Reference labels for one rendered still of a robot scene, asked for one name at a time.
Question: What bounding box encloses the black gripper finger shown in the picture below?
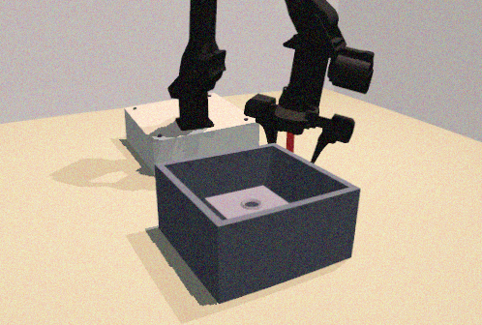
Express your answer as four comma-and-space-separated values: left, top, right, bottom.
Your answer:
256, 118, 278, 144
311, 132, 337, 163

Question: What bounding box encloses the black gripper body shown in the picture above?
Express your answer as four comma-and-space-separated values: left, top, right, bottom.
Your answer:
244, 77, 355, 143

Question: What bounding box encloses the dark red peg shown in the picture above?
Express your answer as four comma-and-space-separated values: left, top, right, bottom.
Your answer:
286, 133, 295, 153

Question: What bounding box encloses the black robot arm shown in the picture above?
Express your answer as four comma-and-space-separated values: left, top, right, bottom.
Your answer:
167, 0, 375, 135

